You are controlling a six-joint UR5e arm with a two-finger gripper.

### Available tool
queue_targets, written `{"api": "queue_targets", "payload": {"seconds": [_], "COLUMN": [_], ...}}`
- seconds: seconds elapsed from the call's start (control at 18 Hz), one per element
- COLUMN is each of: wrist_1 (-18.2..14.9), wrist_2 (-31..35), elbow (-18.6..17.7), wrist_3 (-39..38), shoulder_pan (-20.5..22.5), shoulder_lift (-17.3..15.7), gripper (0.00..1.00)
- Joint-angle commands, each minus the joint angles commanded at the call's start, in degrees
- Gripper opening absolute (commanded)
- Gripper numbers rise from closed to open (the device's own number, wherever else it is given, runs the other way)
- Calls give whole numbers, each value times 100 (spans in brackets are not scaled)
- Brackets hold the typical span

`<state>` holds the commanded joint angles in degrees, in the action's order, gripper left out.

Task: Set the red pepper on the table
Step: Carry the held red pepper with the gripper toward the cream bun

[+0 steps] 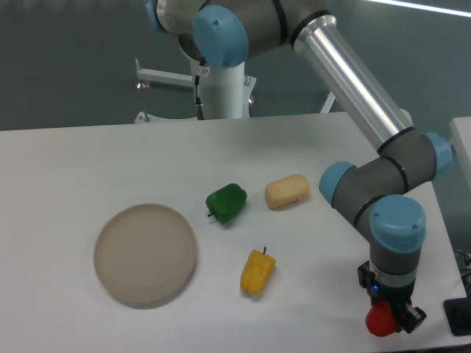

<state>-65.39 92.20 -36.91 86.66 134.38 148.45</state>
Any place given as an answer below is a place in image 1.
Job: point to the beige bread loaf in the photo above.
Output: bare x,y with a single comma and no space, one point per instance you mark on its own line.
286,191

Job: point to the yellow pepper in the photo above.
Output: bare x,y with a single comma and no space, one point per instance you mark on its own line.
257,271

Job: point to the green pepper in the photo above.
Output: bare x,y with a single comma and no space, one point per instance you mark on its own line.
225,203

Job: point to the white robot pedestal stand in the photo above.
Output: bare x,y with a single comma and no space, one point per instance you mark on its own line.
217,93

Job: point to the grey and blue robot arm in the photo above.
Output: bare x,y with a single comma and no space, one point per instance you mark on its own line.
220,36

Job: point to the black device at table edge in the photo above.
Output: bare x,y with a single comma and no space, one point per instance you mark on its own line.
458,316

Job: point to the red pepper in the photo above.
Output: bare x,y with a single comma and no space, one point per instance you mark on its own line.
380,321

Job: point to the beige round plate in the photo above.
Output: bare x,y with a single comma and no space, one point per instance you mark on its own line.
145,255

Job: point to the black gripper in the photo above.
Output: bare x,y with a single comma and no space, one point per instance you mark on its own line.
395,289

